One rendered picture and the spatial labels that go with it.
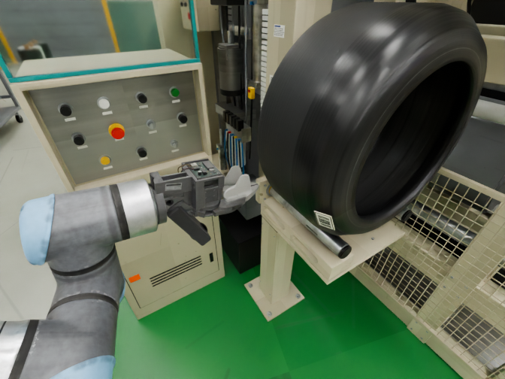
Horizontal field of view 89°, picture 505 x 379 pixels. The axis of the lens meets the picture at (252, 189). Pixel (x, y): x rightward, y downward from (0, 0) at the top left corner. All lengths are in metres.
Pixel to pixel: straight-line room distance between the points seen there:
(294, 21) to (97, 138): 0.74
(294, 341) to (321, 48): 1.38
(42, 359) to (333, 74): 0.57
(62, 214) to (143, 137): 0.70
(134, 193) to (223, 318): 1.29
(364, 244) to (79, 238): 0.79
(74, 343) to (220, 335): 1.23
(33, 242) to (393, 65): 0.58
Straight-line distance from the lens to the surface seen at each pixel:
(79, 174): 1.12
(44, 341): 0.41
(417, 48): 0.55
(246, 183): 0.49
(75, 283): 0.48
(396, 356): 1.71
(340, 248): 0.74
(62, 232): 0.42
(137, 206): 0.41
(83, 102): 1.02
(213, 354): 1.56
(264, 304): 1.65
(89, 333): 0.42
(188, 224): 0.48
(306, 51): 0.60
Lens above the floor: 1.45
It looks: 37 degrees down
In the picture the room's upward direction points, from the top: straight up
